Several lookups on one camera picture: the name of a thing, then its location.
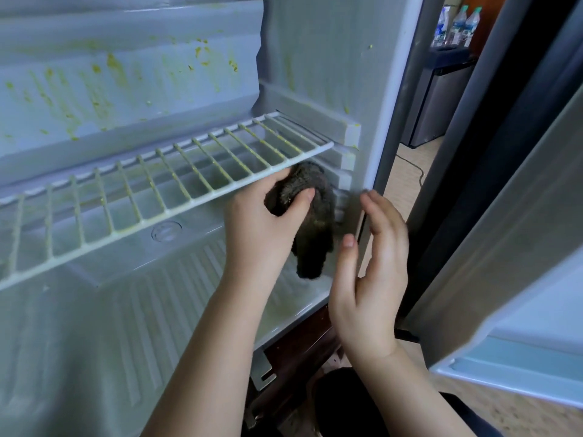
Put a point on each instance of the person's left hand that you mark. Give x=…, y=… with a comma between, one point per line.
x=260, y=232

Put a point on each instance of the dark grey cloth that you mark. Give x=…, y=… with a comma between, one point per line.
x=310, y=223

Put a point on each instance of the dark red wooden stand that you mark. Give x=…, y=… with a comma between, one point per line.
x=291, y=359

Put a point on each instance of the dark cabinet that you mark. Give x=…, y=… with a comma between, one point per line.
x=437, y=95

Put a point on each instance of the grey mini fridge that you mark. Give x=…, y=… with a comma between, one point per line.
x=137, y=341

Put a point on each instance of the person's dark trousers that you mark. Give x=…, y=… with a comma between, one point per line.
x=355, y=409

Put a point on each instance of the person's right hand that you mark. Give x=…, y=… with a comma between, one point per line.
x=369, y=286

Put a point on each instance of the person's left forearm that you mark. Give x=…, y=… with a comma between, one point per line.
x=205, y=368

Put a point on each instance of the fridge door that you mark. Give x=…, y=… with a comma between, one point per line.
x=510, y=268

